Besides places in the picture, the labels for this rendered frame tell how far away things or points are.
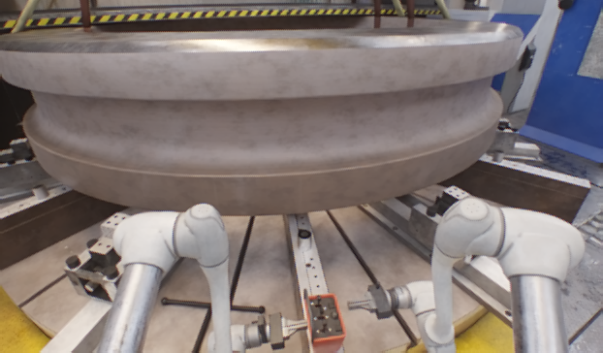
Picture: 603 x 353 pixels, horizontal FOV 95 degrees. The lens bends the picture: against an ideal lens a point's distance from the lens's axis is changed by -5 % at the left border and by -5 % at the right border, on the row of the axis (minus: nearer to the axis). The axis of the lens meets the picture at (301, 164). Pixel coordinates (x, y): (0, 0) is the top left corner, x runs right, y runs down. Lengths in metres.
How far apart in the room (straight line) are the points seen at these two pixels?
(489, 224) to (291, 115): 1.06
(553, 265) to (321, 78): 1.05
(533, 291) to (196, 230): 0.84
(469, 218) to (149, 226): 0.85
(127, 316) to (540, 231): 1.01
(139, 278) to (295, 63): 1.00
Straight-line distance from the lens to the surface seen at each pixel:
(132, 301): 0.89
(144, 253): 0.91
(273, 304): 1.96
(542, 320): 0.85
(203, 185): 1.64
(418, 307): 1.34
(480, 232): 0.83
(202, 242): 0.90
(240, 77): 1.37
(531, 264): 0.86
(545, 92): 6.08
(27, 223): 2.86
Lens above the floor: 1.89
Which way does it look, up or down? 28 degrees down
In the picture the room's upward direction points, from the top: straight up
